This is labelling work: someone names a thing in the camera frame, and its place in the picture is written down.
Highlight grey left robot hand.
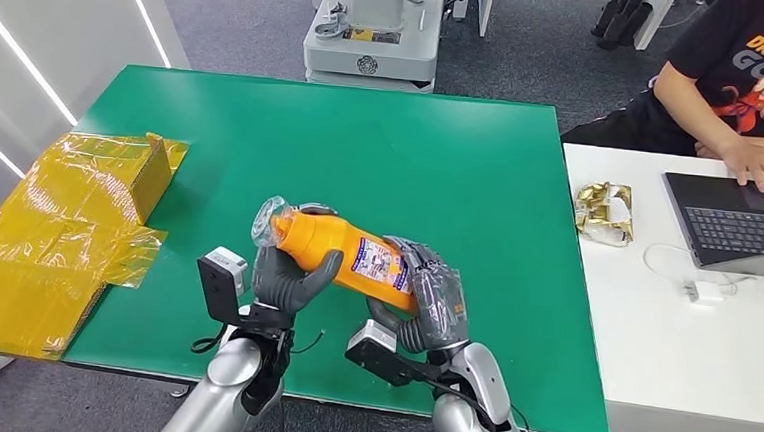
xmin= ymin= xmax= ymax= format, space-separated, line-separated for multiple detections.
xmin=250 ymin=199 xmax=349 ymax=320

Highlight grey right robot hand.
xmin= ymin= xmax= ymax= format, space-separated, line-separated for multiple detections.
xmin=363 ymin=234 xmax=477 ymax=359

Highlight orange bottle with clear cap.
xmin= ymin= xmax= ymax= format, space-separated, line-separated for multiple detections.
xmin=246 ymin=194 xmax=427 ymax=315

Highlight crumpled gold foil wrapper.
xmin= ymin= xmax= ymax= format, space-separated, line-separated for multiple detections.
xmin=572 ymin=180 xmax=638 ymax=249

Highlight yellow film wrapped cardboard box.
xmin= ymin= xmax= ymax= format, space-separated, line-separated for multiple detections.
xmin=0 ymin=123 xmax=192 ymax=369

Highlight white charger adapter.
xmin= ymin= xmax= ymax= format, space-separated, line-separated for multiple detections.
xmin=679 ymin=277 xmax=726 ymax=305

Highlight white furniture legs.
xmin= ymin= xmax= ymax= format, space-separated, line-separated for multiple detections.
xmin=449 ymin=0 xmax=497 ymax=40

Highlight dark grey laptop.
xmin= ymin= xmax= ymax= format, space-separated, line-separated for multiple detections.
xmin=657 ymin=171 xmax=764 ymax=279

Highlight person's right hand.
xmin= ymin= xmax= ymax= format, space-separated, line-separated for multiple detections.
xmin=716 ymin=137 xmax=764 ymax=198

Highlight person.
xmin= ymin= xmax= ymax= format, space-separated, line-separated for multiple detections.
xmin=556 ymin=0 xmax=764 ymax=198

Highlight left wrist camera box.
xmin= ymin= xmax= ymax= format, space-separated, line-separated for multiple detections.
xmin=192 ymin=245 xmax=252 ymax=328

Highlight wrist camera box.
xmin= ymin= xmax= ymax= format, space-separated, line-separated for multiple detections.
xmin=192 ymin=245 xmax=252 ymax=328
xmin=343 ymin=317 xmax=447 ymax=391

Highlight thin black left wrist wire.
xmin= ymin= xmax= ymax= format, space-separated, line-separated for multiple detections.
xmin=289 ymin=327 xmax=327 ymax=358

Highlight thin black wrist wire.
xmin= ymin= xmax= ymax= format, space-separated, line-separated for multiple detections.
xmin=508 ymin=403 xmax=535 ymax=432
xmin=289 ymin=327 xmax=327 ymax=358

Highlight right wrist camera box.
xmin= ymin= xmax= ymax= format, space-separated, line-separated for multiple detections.
xmin=343 ymin=317 xmax=447 ymax=391

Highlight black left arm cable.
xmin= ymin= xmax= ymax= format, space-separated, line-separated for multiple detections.
xmin=188 ymin=324 xmax=228 ymax=358

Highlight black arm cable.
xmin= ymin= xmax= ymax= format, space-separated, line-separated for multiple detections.
xmin=408 ymin=374 xmax=503 ymax=432
xmin=188 ymin=324 xmax=228 ymax=358

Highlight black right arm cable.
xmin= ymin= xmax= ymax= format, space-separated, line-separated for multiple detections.
xmin=408 ymin=374 xmax=503 ymax=432

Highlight thin black right wrist wire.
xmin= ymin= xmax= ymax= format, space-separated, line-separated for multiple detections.
xmin=508 ymin=403 xmax=535 ymax=432

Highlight thin white charger cable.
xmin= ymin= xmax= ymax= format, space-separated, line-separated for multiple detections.
xmin=640 ymin=241 xmax=759 ymax=298

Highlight white desk post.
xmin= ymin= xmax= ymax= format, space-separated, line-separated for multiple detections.
xmin=631 ymin=0 xmax=678 ymax=55

